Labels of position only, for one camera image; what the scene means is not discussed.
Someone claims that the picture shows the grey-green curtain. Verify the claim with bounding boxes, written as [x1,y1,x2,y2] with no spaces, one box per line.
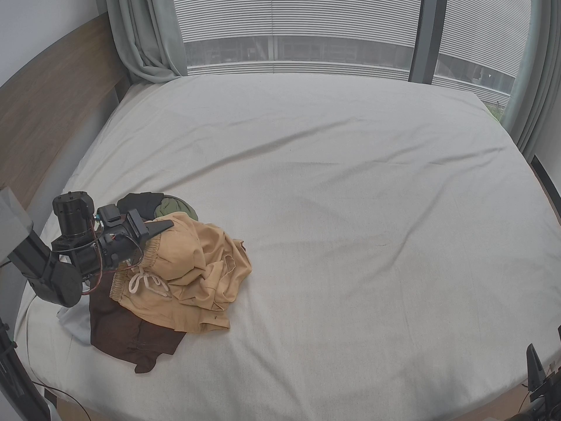
[92,0,189,83]
[500,0,561,161]

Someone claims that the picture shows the pale grey garment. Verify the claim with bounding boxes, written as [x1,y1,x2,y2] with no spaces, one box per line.
[56,299,91,345]

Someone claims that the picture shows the bed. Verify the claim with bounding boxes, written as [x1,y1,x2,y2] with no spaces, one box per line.
[0,11,561,421]

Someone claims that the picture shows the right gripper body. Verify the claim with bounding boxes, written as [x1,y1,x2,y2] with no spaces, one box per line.
[529,373,561,415]

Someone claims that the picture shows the black garment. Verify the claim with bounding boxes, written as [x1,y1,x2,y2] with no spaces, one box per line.
[116,192,165,218]

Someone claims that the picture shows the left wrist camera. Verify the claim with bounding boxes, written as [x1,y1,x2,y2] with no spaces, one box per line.
[96,204,129,231]

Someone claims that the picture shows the green garment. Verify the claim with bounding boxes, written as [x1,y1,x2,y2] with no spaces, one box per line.
[154,196,199,222]

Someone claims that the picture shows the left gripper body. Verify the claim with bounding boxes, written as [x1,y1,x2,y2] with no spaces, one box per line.
[97,209,150,272]

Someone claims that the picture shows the brown garment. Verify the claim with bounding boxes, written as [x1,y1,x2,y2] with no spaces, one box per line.
[89,279,185,374]

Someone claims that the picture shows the window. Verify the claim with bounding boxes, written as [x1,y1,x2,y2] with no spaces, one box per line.
[169,0,548,104]

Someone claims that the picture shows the tan shorts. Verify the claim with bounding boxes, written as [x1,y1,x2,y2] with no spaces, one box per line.
[109,211,254,334]

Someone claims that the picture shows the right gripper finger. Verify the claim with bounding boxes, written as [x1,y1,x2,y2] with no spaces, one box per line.
[527,343,547,394]

